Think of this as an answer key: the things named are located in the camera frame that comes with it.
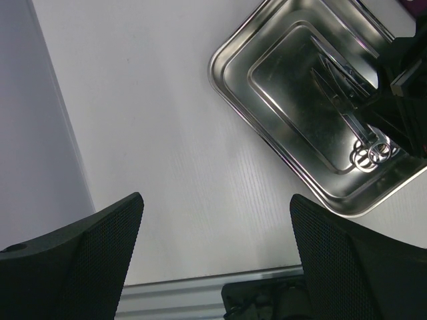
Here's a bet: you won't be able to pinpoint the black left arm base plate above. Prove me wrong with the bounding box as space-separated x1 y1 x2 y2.
221 275 314 319

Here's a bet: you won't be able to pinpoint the stainless steel tray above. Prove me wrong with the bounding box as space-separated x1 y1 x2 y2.
209 1 426 217

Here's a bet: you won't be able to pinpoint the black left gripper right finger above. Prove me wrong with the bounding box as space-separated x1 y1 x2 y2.
290 194 426 319

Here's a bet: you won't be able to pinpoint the steel surgical scissors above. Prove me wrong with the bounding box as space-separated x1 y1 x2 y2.
318 54 393 165
311 68 378 173

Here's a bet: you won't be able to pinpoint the aluminium front rail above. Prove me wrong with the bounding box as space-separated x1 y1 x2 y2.
115 265 303 319

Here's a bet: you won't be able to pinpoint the purple cloth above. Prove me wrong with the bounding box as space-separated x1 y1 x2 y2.
400 0 427 19

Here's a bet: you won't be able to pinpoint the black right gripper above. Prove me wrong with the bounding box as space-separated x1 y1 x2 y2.
358 23 426 159

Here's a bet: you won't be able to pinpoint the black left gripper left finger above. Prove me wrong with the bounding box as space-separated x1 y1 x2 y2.
1 192 144 319

